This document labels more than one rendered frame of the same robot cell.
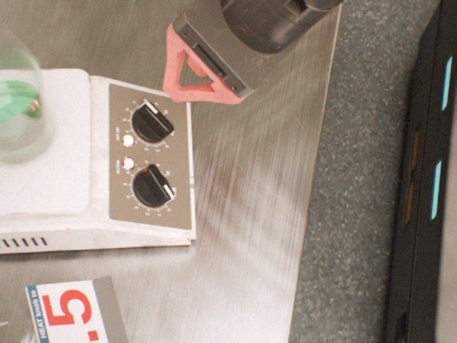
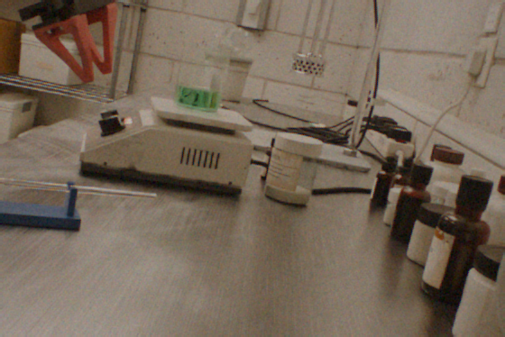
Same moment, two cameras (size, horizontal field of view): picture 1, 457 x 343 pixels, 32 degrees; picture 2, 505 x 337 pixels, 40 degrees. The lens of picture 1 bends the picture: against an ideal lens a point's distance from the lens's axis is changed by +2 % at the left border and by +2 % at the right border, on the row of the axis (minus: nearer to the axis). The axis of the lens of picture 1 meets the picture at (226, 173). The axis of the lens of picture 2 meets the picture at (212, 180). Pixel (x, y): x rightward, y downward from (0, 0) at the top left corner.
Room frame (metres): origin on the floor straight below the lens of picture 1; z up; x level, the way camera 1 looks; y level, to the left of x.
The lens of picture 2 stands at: (1.09, 0.18, 0.94)
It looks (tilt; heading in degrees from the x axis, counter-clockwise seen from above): 12 degrees down; 179
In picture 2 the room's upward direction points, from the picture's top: 11 degrees clockwise
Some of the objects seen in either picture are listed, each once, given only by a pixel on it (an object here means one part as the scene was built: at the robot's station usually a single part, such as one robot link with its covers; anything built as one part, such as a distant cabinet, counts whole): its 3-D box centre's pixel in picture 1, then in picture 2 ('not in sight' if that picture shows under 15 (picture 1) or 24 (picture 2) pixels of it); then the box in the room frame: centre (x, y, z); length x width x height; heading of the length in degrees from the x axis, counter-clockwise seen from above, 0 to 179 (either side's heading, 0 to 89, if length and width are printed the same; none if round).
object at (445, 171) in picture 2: not in sight; (439, 187); (0.23, 0.48, 0.80); 0.06 x 0.06 x 0.10
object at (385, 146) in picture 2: not in sight; (385, 137); (-0.49, 0.58, 0.77); 0.40 x 0.06 x 0.04; 176
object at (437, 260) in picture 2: not in sight; (461, 237); (0.50, 0.42, 0.80); 0.04 x 0.04 x 0.11
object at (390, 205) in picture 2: not in sight; (401, 209); (0.27, 0.43, 0.77); 0.04 x 0.04 x 0.04
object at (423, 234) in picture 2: not in sight; (439, 237); (0.41, 0.43, 0.78); 0.05 x 0.05 x 0.06
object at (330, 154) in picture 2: not in sight; (285, 144); (-0.19, 0.33, 0.76); 0.30 x 0.20 x 0.01; 86
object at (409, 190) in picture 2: not in sight; (413, 202); (0.33, 0.42, 0.79); 0.04 x 0.04 x 0.09
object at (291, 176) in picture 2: not in sight; (292, 168); (0.25, 0.29, 0.79); 0.06 x 0.06 x 0.08
